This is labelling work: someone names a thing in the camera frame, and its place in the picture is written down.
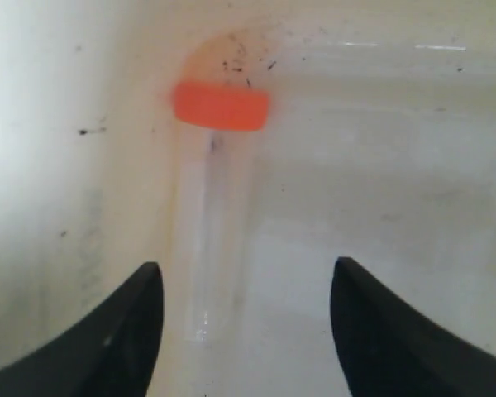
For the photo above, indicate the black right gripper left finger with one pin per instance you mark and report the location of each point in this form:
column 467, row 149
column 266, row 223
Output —
column 110, row 352

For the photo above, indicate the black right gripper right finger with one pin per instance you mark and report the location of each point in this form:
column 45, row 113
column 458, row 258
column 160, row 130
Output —
column 387, row 348

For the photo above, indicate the orange-capped tube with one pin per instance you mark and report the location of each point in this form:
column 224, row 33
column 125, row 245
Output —
column 216, row 135

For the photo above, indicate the white plastic bin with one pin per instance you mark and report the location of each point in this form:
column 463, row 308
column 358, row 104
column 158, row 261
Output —
column 380, row 145

